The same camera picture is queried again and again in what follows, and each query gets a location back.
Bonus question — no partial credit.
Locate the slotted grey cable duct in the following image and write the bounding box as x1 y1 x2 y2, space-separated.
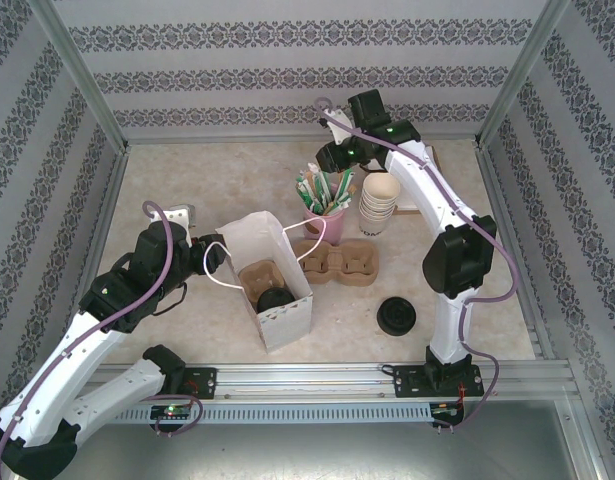
114 401 437 427

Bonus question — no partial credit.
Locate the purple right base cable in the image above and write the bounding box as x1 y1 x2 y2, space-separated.
433 343 501 433

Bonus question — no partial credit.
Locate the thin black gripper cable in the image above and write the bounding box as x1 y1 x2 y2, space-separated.
153 281 189 317

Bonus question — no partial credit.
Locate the aluminium frame post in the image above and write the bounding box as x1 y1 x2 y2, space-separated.
472 0 572 150
34 0 134 152

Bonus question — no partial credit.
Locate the brown pulp cup carrier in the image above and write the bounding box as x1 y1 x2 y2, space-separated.
238 258 290 307
292 238 379 288

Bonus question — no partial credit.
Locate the aluminium frame side rail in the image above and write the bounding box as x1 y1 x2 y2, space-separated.
76 143 133 371
472 141 559 360

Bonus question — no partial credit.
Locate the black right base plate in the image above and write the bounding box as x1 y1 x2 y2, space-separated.
381 363 483 400

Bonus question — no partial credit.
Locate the small left circuit board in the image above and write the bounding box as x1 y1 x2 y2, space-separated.
150 404 192 420

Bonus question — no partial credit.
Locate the animal print paper bag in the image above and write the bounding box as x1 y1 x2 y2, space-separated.
203 210 329 356

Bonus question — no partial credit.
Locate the black plastic cup lid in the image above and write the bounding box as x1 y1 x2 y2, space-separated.
256 287 296 315
376 296 418 338

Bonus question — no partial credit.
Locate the white paper napkin stack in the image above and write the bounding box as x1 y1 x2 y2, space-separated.
396 187 424 209

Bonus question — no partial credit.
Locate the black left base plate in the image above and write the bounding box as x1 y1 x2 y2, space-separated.
183 366 220 399

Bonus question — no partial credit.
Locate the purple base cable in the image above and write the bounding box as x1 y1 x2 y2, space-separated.
433 343 501 433
154 395 206 438

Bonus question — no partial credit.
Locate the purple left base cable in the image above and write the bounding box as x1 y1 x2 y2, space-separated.
154 395 206 438

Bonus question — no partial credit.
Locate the pink cup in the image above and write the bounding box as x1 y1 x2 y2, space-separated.
302 203 347 247

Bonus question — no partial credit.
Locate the brown cardboard napkin tray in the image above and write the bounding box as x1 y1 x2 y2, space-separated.
393 143 444 216

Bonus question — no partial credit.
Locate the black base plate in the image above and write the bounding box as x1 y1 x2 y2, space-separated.
183 366 220 399
381 363 483 400

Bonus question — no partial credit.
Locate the aluminium mounting rail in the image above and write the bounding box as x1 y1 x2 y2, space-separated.
94 361 574 402

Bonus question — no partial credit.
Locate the white printed paper cup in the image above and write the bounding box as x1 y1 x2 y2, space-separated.
357 208 395 238

